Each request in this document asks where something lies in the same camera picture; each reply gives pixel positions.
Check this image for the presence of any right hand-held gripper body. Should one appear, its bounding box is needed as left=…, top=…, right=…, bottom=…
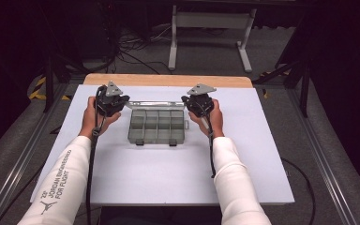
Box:
left=187, top=82, right=218, bottom=118

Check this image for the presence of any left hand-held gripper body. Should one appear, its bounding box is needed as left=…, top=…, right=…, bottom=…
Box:
left=96, top=81, right=126, bottom=117

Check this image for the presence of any grey plastic compartment box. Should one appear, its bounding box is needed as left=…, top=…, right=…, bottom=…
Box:
left=125, top=100, right=191, bottom=147

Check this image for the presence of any person's right hand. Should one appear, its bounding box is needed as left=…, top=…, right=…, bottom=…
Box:
left=187, top=98, right=225, bottom=139

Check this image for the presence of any person's left hand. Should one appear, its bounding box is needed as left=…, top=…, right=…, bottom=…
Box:
left=79, top=96, right=122, bottom=139

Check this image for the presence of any white table cover sheet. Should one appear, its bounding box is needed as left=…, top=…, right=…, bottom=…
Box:
left=30, top=83, right=295, bottom=207

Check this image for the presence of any black metal stand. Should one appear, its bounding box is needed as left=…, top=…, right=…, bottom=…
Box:
left=252, top=59, right=312, bottom=118
left=41, top=46, right=87, bottom=113

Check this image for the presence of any white metal stand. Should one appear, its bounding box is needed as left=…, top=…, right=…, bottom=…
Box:
left=167, top=4, right=258, bottom=73

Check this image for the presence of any yellow black floor tape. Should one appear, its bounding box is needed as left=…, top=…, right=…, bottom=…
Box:
left=27, top=76, right=73, bottom=101

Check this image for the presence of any person's dark lap clothing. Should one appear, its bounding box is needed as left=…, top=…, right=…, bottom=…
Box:
left=99, top=205, right=224, bottom=225

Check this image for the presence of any bundle of black floor cables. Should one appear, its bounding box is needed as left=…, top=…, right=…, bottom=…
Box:
left=104, top=18, right=176, bottom=76

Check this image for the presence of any right hand-held gripper black cable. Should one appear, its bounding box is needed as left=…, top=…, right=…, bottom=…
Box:
left=200, top=102, right=218, bottom=179

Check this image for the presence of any hand-held gripper black cable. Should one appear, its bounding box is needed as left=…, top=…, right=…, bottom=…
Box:
left=200, top=102, right=218, bottom=179
left=85, top=85, right=107, bottom=225

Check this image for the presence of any left hand-held gripper black cable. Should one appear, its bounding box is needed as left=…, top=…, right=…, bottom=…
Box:
left=85, top=85, right=107, bottom=225

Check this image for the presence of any aluminium floor rail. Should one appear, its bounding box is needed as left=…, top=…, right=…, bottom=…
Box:
left=0, top=82, right=73, bottom=225
left=285, top=87, right=359, bottom=225

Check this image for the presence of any black floor cable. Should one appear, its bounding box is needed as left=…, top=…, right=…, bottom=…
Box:
left=280, top=157, right=317, bottom=225

